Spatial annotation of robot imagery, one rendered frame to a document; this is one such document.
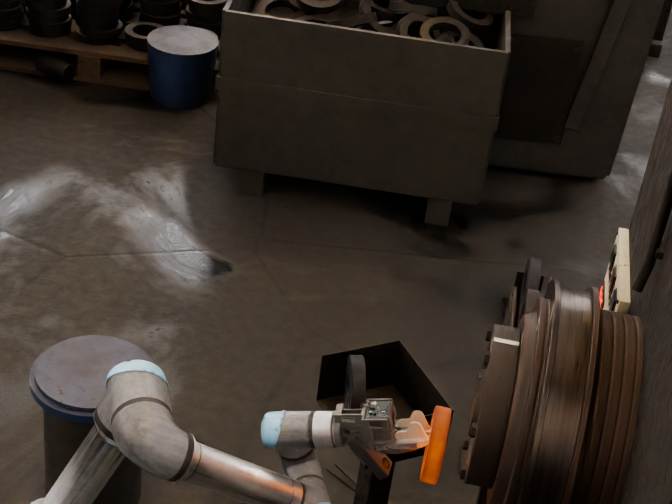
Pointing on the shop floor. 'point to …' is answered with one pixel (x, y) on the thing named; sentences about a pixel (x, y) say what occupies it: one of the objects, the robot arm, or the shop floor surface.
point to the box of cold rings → (360, 97)
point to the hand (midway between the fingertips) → (436, 437)
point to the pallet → (100, 33)
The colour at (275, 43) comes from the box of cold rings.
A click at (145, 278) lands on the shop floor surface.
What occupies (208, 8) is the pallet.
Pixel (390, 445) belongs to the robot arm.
